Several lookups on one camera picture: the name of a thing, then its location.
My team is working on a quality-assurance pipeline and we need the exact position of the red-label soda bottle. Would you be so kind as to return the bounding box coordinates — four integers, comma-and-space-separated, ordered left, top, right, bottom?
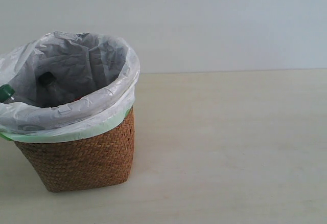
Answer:
38, 72, 81, 107

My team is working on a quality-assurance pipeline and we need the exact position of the green-label water bottle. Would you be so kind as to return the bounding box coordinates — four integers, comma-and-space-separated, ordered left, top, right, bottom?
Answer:
0, 84, 19, 104

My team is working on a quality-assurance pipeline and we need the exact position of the white plastic bin liner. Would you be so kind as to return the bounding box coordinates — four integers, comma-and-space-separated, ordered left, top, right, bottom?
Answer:
1, 32, 140, 143

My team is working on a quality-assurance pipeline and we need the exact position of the woven wicker trash basket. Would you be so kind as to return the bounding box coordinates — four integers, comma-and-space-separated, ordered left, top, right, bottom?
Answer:
15, 109, 135, 192

